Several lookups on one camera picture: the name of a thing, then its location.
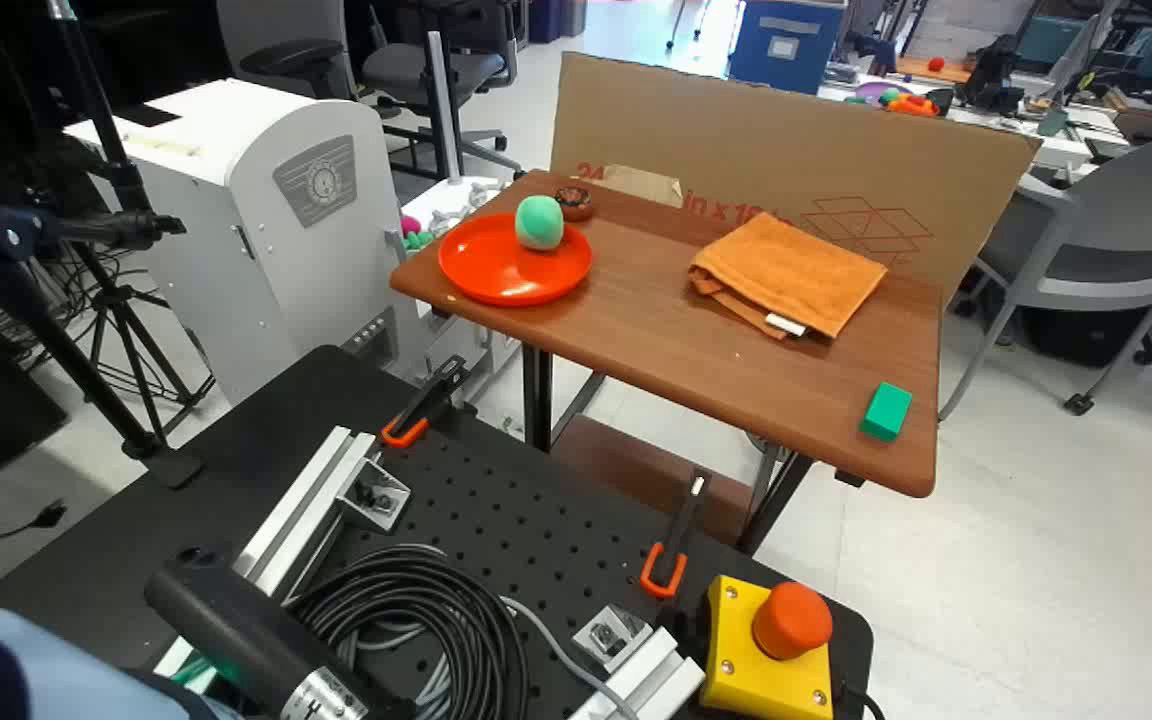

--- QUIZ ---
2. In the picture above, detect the long aluminium rail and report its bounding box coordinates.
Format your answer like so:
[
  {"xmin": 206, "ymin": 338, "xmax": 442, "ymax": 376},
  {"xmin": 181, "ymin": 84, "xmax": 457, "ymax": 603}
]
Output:
[{"xmin": 228, "ymin": 423, "xmax": 415, "ymax": 610}]

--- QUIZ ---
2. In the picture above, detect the black coiled cable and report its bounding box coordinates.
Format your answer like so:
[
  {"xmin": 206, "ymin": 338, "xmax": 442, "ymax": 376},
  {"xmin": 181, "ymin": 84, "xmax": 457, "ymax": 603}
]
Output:
[{"xmin": 288, "ymin": 541, "xmax": 533, "ymax": 720}]

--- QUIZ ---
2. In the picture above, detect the brown wooden table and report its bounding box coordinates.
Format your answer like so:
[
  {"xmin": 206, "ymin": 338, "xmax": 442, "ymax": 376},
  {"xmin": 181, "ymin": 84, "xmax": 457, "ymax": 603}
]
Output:
[{"xmin": 390, "ymin": 167, "xmax": 948, "ymax": 561}]

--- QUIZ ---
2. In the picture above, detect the folded orange cloth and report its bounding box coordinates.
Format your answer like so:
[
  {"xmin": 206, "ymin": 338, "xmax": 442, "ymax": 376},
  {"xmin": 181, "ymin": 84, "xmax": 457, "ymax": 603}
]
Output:
[{"xmin": 683, "ymin": 210, "xmax": 894, "ymax": 348}]

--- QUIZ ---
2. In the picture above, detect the green block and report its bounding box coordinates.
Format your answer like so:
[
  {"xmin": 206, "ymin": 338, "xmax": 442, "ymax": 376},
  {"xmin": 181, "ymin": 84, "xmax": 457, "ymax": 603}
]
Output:
[{"xmin": 860, "ymin": 381, "xmax": 916, "ymax": 449}]

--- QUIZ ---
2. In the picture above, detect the short aluminium rail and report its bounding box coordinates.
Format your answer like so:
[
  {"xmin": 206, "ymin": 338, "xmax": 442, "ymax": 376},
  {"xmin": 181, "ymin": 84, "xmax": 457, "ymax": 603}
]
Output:
[{"xmin": 564, "ymin": 603, "xmax": 710, "ymax": 720}]

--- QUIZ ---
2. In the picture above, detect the orange and black clamp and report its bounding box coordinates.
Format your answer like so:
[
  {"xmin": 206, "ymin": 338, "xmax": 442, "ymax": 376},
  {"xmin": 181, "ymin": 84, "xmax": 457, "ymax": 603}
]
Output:
[
  {"xmin": 380, "ymin": 353, "xmax": 468, "ymax": 454},
  {"xmin": 636, "ymin": 470, "xmax": 712, "ymax": 603}
]

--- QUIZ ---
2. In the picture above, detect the black office chair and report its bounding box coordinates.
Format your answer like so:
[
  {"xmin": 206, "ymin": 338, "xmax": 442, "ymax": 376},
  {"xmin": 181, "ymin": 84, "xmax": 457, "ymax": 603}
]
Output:
[{"xmin": 355, "ymin": 0, "xmax": 529, "ymax": 182}]

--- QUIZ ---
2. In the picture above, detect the black cylinder with metal end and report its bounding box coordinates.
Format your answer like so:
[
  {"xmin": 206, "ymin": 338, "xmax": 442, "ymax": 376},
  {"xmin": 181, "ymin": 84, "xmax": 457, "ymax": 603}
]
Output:
[{"xmin": 141, "ymin": 558, "xmax": 369, "ymax": 720}]

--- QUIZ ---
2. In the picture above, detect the brown cardboard sheet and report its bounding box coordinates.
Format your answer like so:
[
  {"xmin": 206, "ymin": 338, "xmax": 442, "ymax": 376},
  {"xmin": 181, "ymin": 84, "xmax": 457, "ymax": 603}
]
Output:
[{"xmin": 549, "ymin": 47, "xmax": 1046, "ymax": 311}]

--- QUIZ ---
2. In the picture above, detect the grey metal pole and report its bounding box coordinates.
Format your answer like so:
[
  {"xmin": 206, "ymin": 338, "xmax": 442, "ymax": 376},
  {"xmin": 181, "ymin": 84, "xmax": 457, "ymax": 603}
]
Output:
[{"xmin": 420, "ymin": 28, "xmax": 468, "ymax": 183}]

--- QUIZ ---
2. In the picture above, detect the yellow emergency stop box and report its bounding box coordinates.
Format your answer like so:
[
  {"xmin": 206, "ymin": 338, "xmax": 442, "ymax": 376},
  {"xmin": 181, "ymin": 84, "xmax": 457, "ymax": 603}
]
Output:
[{"xmin": 695, "ymin": 573, "xmax": 842, "ymax": 720}]

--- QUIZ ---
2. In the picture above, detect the blue bin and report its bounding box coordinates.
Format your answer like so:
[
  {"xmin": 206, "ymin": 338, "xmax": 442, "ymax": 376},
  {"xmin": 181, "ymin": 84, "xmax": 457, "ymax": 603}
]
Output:
[{"xmin": 725, "ymin": 0, "xmax": 857, "ymax": 101}]

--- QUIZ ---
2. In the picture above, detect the white machine cabinet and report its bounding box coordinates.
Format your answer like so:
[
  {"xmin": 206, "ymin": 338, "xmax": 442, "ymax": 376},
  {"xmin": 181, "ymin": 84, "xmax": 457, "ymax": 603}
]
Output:
[{"xmin": 62, "ymin": 76, "xmax": 493, "ymax": 408}]

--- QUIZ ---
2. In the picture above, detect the black perforated mounting board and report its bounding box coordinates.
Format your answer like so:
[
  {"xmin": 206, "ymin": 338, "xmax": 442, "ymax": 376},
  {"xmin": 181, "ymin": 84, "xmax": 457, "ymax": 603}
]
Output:
[{"xmin": 0, "ymin": 343, "xmax": 877, "ymax": 720}]

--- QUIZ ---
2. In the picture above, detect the grey plastic chair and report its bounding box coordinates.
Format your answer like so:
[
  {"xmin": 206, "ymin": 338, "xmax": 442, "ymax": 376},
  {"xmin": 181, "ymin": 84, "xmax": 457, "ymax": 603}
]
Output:
[{"xmin": 935, "ymin": 133, "xmax": 1152, "ymax": 423}]

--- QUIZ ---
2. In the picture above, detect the orange plate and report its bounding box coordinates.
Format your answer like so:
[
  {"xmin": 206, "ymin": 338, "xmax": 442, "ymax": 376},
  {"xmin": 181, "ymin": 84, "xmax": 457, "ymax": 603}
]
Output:
[{"xmin": 437, "ymin": 212, "xmax": 600, "ymax": 311}]

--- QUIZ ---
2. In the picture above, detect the green ball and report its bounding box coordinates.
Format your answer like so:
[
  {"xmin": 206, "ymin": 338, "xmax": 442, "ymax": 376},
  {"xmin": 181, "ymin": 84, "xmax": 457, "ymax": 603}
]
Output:
[{"xmin": 513, "ymin": 193, "xmax": 571, "ymax": 257}]

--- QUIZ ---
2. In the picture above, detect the black camera tripod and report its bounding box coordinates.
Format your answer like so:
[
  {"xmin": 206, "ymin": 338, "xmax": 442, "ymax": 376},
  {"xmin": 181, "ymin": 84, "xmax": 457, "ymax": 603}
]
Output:
[{"xmin": 0, "ymin": 0, "xmax": 220, "ymax": 463}]

